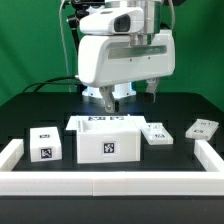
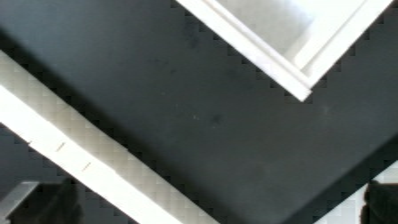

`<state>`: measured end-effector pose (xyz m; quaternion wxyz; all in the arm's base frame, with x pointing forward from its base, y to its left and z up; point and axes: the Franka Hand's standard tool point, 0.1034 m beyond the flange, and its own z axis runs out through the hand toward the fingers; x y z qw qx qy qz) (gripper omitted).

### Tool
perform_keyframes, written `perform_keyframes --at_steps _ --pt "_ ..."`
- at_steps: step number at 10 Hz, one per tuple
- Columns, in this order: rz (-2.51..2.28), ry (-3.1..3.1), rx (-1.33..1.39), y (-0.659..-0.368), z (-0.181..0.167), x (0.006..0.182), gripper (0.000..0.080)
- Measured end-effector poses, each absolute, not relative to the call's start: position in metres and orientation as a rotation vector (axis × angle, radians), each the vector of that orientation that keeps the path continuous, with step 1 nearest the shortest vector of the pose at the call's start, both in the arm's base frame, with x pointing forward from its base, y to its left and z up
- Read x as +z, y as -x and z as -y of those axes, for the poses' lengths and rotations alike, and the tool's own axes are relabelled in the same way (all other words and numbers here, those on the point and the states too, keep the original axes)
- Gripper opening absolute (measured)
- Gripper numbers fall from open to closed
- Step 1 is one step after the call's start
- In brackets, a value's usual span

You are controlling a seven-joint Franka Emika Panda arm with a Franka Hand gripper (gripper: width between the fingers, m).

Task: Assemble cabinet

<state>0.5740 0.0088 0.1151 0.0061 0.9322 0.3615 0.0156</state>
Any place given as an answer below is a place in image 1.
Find white cabinet top block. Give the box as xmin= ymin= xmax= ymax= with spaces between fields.
xmin=30 ymin=127 xmax=62 ymax=162

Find white left fence bar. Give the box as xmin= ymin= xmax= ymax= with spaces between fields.
xmin=0 ymin=139 xmax=24 ymax=172

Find black camera stand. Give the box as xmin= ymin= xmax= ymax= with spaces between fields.
xmin=67 ymin=0 xmax=88 ymax=51

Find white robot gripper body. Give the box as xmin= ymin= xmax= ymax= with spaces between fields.
xmin=78 ymin=30 xmax=175 ymax=88

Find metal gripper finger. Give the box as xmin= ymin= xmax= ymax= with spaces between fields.
xmin=146 ymin=78 xmax=159 ymax=103
xmin=99 ymin=86 xmax=114 ymax=113

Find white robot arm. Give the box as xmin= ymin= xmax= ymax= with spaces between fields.
xmin=78 ymin=0 xmax=175 ymax=113

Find grey hanging cable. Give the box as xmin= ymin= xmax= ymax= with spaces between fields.
xmin=58 ymin=0 xmax=73 ymax=94

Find white cabinet body box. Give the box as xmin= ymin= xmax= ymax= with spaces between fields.
xmin=76 ymin=116 xmax=141 ymax=164

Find white right fence bar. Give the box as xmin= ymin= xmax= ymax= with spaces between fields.
xmin=194 ymin=140 xmax=224 ymax=172

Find black cables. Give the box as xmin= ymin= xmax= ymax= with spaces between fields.
xmin=22 ymin=75 xmax=81 ymax=94

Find white front fence bar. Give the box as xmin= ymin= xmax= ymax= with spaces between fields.
xmin=0 ymin=172 xmax=224 ymax=196

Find white marker base plate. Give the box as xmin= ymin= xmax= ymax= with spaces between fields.
xmin=66 ymin=115 xmax=146 ymax=132

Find white fence bar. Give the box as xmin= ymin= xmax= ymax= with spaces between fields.
xmin=0 ymin=139 xmax=24 ymax=172
xmin=194 ymin=140 xmax=224 ymax=172
xmin=0 ymin=172 xmax=224 ymax=196

